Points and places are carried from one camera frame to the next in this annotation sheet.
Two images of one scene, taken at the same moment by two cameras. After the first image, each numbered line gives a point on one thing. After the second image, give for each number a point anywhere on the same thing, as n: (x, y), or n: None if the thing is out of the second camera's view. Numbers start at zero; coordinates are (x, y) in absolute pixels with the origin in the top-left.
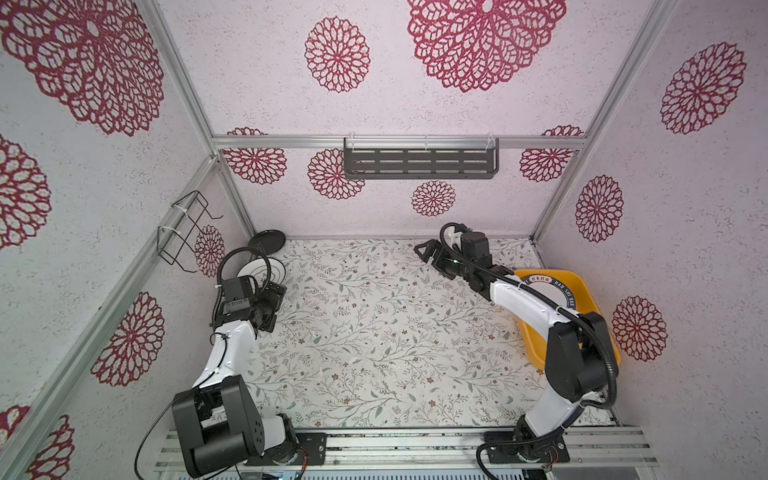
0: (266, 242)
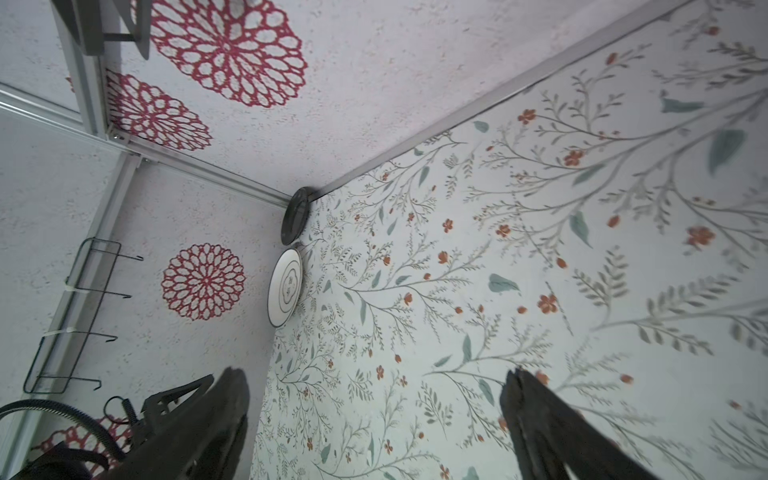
0: (295, 216)
